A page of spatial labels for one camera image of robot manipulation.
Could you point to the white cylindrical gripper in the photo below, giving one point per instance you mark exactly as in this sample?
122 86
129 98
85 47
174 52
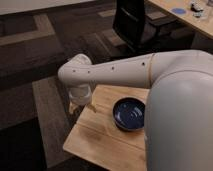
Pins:
80 95

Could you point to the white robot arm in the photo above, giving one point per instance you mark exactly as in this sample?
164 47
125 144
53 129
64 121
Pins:
179 106

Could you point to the dark blue ceramic bowl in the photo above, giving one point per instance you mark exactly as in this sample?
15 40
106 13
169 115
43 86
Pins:
128 114

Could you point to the black office chair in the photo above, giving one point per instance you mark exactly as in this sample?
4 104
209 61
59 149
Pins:
133 25

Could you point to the blue round coaster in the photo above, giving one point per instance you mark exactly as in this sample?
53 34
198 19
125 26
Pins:
178 11

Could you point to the light wooden far desk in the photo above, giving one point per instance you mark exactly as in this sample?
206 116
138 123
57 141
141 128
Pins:
204 24

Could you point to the small items on far desk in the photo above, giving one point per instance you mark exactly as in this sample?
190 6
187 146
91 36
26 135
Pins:
196 9

